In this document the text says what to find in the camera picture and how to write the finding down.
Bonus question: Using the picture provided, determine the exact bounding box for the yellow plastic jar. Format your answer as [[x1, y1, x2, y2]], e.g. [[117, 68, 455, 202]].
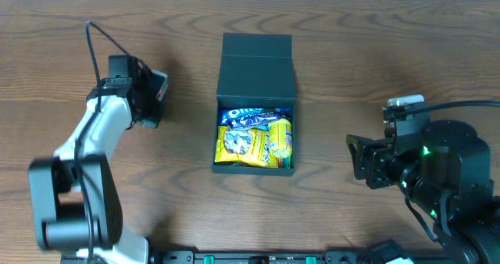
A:
[[269, 118, 292, 159]]

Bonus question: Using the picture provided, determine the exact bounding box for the blue Oreo cookie pack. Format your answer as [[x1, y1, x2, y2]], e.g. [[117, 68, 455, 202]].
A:
[[219, 108, 291, 127]]

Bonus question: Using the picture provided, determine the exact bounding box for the blue Dairy Milk bar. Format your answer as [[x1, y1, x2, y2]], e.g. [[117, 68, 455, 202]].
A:
[[228, 112, 281, 129]]

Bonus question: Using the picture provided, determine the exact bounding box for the yellow Hacks candy bag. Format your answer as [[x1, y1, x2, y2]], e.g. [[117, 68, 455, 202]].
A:
[[214, 126, 278, 168]]

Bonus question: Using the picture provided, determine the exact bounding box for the Haribo worms candy bag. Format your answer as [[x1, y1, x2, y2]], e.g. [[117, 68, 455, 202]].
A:
[[232, 157, 291, 169]]

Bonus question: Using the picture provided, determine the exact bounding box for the black box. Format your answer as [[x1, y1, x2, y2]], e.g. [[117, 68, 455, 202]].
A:
[[211, 32, 298, 177]]

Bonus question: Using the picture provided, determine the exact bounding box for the red green KitKat bar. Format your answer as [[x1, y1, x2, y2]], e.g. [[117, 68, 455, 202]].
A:
[[155, 89, 166, 102]]

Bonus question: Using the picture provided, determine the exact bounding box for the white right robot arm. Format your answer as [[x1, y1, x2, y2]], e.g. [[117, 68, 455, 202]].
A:
[[346, 116, 499, 263]]

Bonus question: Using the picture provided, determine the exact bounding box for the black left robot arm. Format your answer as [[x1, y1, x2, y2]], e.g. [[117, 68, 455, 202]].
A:
[[28, 69, 169, 263]]

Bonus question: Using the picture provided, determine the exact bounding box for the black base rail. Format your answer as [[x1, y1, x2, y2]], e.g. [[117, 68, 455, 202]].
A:
[[60, 240, 442, 264]]

